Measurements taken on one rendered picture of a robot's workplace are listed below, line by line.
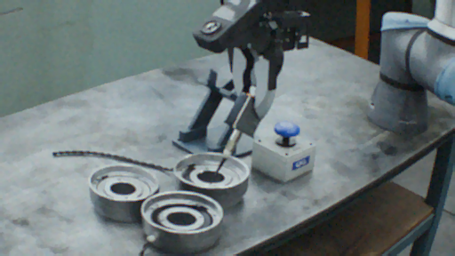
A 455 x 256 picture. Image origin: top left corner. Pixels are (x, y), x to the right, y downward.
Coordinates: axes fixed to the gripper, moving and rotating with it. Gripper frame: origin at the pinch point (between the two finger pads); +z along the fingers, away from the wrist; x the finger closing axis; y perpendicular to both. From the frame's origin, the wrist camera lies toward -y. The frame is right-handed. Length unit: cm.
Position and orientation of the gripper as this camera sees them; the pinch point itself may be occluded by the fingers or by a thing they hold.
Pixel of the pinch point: (250, 107)
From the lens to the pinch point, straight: 95.2
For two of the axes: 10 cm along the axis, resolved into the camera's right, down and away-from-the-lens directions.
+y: 7.6, -2.3, 6.1
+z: -0.5, 9.1, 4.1
